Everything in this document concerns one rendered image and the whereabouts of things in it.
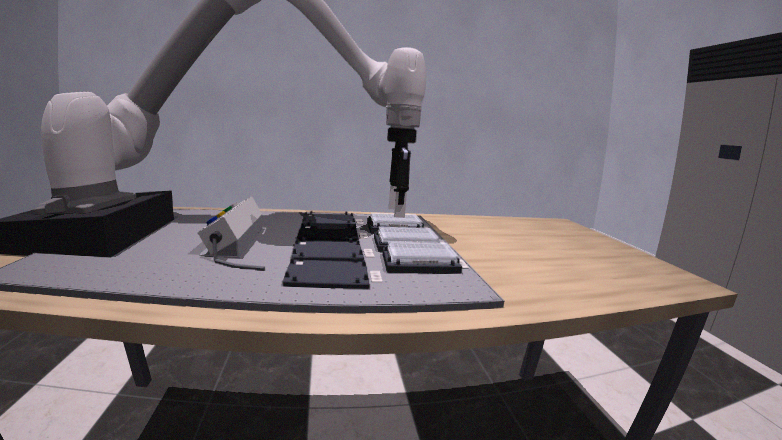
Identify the white button panel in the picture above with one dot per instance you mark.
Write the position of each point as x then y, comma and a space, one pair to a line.
240, 226

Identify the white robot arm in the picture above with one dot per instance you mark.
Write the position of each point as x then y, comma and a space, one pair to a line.
83, 143

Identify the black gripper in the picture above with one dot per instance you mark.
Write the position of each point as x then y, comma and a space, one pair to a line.
399, 175

